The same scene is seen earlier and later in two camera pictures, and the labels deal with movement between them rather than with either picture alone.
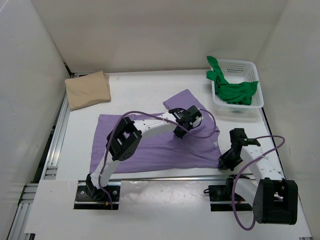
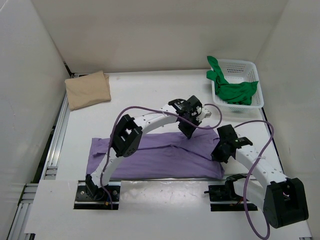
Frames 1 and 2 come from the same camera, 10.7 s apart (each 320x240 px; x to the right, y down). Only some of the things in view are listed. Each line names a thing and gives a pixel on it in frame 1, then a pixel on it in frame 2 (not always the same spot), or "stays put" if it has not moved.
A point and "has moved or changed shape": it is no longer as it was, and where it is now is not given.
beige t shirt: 88,90 stays put
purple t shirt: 196,148 has moved or changed shape
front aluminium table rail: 167,180 stays put
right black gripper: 228,160 → 219,153
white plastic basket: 238,71 stays put
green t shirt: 240,93 stays put
